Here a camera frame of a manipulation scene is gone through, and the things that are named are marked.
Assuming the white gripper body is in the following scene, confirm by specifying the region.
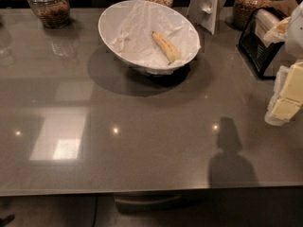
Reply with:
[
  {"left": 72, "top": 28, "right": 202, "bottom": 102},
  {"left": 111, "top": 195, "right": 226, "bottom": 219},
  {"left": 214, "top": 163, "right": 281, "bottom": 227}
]
[{"left": 264, "top": 65, "right": 289, "bottom": 126}]

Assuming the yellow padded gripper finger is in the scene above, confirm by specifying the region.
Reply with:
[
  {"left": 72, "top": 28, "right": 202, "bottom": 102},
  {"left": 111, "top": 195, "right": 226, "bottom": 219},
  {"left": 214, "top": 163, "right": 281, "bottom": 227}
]
[
  {"left": 279, "top": 63, "right": 303, "bottom": 104},
  {"left": 272, "top": 98, "right": 301, "bottom": 121}
]

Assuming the yellow banana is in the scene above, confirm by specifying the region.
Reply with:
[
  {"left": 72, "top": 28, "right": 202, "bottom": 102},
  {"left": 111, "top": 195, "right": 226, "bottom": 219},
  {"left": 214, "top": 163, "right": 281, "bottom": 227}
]
[{"left": 151, "top": 31, "right": 181, "bottom": 63}]

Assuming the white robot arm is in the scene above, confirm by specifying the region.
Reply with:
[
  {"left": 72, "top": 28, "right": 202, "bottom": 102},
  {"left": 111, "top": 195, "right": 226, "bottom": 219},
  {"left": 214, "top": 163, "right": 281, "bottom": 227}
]
[{"left": 264, "top": 2, "right": 303, "bottom": 126}]

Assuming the white bowl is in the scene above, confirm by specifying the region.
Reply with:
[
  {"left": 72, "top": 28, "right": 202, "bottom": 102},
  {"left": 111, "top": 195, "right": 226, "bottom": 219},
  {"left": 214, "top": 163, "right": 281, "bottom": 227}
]
[{"left": 98, "top": 0, "right": 202, "bottom": 77}]

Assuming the glass jar with cereal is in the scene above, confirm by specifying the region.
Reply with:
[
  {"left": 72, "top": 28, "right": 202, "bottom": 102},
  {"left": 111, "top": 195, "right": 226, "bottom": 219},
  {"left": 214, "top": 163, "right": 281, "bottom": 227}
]
[{"left": 233, "top": 0, "right": 273, "bottom": 30}]

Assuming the white angled stand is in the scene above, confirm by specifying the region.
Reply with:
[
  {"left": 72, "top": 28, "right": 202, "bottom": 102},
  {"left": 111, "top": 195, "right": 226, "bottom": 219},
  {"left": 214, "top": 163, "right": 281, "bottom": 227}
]
[{"left": 187, "top": 0, "right": 225, "bottom": 34}]

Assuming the white paper liner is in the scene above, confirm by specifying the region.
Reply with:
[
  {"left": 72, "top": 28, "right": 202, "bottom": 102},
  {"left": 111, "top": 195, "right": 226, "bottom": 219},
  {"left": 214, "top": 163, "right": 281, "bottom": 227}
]
[{"left": 108, "top": 0, "right": 202, "bottom": 75}]

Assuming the glass jar with granola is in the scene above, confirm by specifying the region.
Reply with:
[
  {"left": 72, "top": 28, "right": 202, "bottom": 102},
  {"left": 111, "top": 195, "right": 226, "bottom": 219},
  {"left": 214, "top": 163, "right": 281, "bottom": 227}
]
[{"left": 27, "top": 0, "right": 70, "bottom": 28}]

